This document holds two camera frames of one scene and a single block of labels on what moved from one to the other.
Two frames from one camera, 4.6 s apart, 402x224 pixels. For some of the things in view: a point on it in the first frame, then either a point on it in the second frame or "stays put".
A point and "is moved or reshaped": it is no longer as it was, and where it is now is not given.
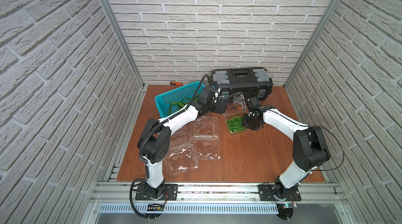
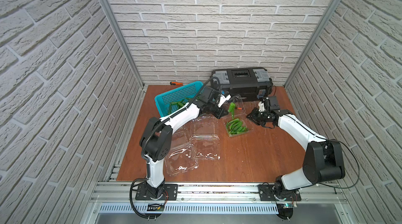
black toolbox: x=252 y=81 stays put
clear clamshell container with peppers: x=181 y=157 stays put
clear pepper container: x=233 y=115 is moved or reshaped
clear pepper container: x=204 y=141 stays put
